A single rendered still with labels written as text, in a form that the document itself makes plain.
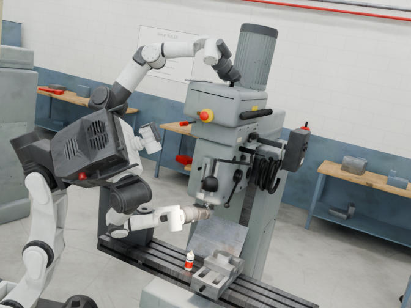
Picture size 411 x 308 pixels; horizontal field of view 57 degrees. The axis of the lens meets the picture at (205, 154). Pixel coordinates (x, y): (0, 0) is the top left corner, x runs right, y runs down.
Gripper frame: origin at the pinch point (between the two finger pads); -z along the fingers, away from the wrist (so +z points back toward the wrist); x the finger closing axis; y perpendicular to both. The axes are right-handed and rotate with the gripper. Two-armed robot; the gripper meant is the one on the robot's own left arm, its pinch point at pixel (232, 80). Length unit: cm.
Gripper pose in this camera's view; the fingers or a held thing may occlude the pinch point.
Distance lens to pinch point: 185.0
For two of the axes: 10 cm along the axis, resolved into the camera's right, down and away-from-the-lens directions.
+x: 7.5, 3.0, -5.9
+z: -4.6, -4.2, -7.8
